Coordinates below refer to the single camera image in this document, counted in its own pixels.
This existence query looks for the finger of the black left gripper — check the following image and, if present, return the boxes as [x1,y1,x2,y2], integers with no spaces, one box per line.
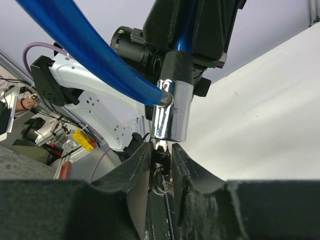
[191,0,246,63]
[142,0,190,52]

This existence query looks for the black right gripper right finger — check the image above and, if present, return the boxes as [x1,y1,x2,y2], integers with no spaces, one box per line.
[171,143,320,240]

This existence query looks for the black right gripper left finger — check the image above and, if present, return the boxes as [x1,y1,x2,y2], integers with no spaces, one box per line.
[0,142,152,240]

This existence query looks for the blue cable lock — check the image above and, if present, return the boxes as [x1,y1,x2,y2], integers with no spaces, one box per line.
[19,0,194,142]

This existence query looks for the blue lock keys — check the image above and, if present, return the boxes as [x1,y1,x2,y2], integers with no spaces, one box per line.
[148,140,174,196]

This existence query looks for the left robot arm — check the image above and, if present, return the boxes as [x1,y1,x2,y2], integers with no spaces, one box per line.
[19,0,245,151]

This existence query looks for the aluminium frame post right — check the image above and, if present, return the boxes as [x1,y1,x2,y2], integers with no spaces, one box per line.
[306,0,320,27]

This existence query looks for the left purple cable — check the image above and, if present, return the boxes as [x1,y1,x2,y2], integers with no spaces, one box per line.
[22,42,76,78]

